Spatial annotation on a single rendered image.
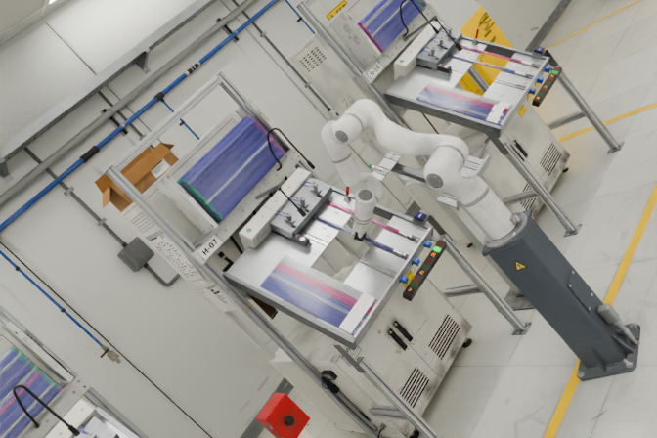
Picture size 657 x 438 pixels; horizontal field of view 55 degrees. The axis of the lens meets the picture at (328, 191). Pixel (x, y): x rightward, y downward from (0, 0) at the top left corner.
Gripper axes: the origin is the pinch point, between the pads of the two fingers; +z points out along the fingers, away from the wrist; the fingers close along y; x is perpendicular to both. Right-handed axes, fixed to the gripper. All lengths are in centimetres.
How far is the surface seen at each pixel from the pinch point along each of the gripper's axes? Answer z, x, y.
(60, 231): 85, -184, 52
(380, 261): -1.5, 15.0, 7.5
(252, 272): 7, -33, 41
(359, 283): -1.1, 12.7, 22.1
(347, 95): 22, -68, -96
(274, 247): 6.6, -32.4, 24.8
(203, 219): -10, -61, 39
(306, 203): -0.4, -31.7, -0.8
